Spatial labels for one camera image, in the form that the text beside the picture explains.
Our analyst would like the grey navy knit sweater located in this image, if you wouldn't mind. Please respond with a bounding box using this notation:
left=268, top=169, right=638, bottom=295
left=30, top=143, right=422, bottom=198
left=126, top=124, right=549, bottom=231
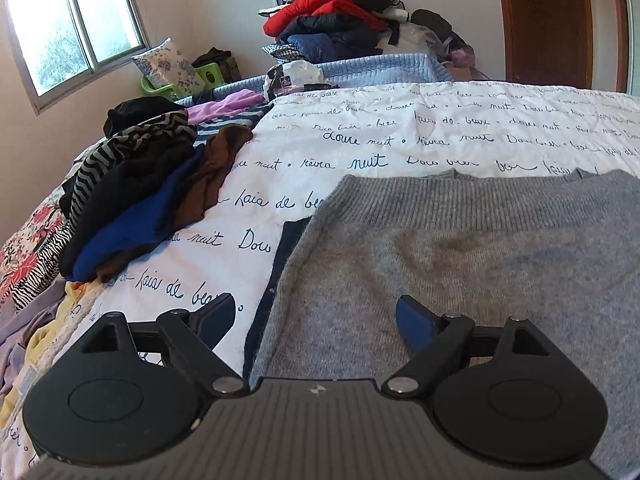
left=243, top=170, right=639, bottom=479

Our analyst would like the folded dark clothes stack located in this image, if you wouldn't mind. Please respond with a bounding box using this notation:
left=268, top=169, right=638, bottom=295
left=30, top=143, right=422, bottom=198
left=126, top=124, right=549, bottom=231
left=58, top=96, right=268, bottom=282

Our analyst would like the dark clothes heap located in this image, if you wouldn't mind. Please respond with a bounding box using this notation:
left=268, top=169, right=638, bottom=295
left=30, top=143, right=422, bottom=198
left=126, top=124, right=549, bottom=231
left=259, top=0, right=475, bottom=70

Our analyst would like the white script-print quilt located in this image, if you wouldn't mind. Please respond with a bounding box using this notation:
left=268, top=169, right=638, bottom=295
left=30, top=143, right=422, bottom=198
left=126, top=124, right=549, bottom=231
left=1, top=82, right=639, bottom=479

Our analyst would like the yellow garment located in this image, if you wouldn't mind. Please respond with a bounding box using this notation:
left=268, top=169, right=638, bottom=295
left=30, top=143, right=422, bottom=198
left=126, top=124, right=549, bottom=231
left=1, top=281, right=104, bottom=429

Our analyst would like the lavender garment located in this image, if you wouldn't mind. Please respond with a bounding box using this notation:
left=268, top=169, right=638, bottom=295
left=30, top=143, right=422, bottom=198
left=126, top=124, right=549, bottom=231
left=1, top=276, right=65, bottom=398

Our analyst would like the floral red bedsheet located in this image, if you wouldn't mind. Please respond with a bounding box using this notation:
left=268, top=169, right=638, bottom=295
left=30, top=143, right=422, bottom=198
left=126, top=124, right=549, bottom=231
left=1, top=186, right=72, bottom=311

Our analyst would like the pink purple garment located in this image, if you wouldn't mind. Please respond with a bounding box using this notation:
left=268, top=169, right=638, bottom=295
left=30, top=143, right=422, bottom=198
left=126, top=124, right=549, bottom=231
left=186, top=89, right=265, bottom=125

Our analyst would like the green plastic chair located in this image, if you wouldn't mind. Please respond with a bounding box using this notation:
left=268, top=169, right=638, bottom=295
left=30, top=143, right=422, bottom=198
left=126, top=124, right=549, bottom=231
left=140, top=63, right=226, bottom=101

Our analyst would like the cardboard box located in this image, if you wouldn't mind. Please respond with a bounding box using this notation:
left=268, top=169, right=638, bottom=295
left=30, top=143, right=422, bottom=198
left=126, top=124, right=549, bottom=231
left=444, top=63, right=488, bottom=81

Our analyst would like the black bag on chair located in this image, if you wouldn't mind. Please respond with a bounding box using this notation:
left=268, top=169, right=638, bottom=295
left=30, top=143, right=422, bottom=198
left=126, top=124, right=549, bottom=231
left=192, top=47, right=242, bottom=82

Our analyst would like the floral white pillow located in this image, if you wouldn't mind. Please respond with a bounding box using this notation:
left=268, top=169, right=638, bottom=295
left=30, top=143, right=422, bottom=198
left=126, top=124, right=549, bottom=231
left=132, top=38, right=202, bottom=93

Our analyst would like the light blue quilted blanket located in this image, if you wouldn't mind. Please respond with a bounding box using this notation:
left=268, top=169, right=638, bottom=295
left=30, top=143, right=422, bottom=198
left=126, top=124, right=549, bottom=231
left=177, top=53, right=454, bottom=106

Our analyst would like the white plastic bag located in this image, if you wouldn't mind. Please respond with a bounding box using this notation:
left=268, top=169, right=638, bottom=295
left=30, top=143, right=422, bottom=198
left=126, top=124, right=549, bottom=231
left=262, top=60, right=333, bottom=101

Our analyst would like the brown wooden door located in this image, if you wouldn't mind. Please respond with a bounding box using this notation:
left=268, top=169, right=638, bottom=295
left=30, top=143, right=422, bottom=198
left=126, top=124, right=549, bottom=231
left=501, top=0, right=593, bottom=89

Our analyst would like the sliding glass window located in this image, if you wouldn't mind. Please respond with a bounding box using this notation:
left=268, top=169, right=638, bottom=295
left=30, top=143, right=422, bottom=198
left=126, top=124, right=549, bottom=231
left=1, top=0, right=149, bottom=113

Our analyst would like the red puffer jacket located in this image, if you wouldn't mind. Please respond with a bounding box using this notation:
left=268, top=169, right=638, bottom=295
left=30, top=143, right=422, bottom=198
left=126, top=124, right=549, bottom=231
left=262, top=0, right=387, bottom=38

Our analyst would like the frosted glass wardrobe door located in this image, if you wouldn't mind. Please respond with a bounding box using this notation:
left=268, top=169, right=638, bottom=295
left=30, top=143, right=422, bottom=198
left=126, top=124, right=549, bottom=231
left=627, top=0, right=640, bottom=96

